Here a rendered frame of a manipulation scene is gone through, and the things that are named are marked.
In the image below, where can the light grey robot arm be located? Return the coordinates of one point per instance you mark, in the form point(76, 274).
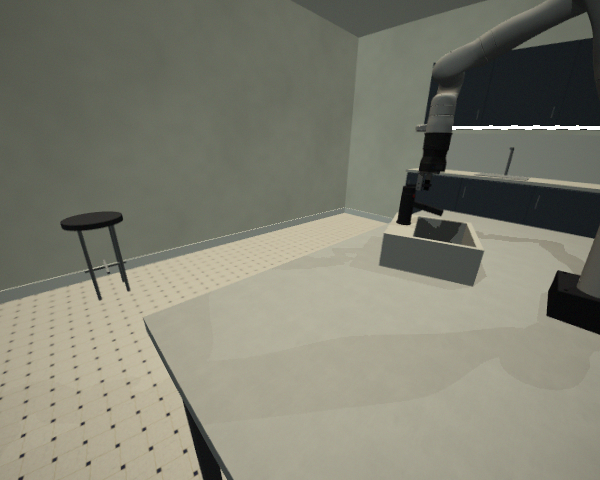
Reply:
point(500, 40)

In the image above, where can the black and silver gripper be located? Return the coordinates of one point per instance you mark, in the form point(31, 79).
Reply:
point(436, 145)

